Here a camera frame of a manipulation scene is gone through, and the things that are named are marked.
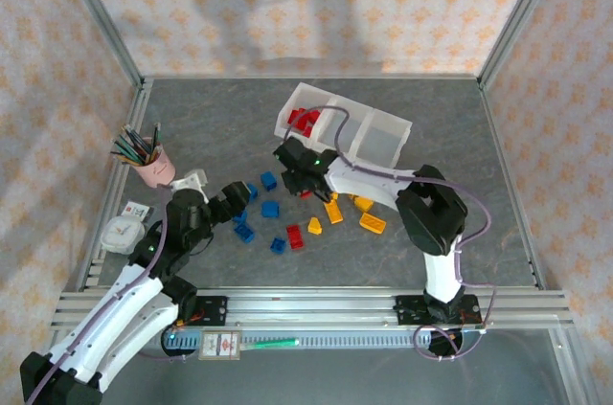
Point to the red lego brick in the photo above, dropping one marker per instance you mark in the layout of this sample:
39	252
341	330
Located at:
306	193
312	117
295	237
295	114
310	132
301	126

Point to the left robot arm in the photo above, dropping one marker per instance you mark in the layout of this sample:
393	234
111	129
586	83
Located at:
48	381

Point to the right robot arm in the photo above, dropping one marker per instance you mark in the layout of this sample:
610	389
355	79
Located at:
431	213

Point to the small white printed card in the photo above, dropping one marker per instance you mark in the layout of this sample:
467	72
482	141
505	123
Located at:
135	210

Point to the pink pencil cup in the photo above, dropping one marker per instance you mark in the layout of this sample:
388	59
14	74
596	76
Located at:
158	173

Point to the coloured pencil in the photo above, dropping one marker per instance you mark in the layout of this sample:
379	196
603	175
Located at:
156	137
136	140
127	147
124	156
133	163

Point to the framed printed label card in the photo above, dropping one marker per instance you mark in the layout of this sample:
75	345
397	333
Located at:
219	345

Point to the green pen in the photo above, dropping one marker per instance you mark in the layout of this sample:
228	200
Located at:
270	344

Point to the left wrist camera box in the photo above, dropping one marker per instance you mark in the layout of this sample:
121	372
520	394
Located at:
194	179

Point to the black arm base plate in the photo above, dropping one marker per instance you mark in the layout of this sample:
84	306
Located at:
215	310
407	310

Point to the wide aluminium mounting rail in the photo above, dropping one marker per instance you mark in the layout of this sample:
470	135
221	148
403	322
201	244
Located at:
311	309

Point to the aluminium table edge rail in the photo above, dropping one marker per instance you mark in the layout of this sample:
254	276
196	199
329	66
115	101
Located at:
140	108
201	76
495	127

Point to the aluminium frame post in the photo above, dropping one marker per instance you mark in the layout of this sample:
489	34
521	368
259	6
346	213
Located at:
521	17
103	17

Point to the aluminium frame leg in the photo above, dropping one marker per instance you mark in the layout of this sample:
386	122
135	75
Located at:
572	371

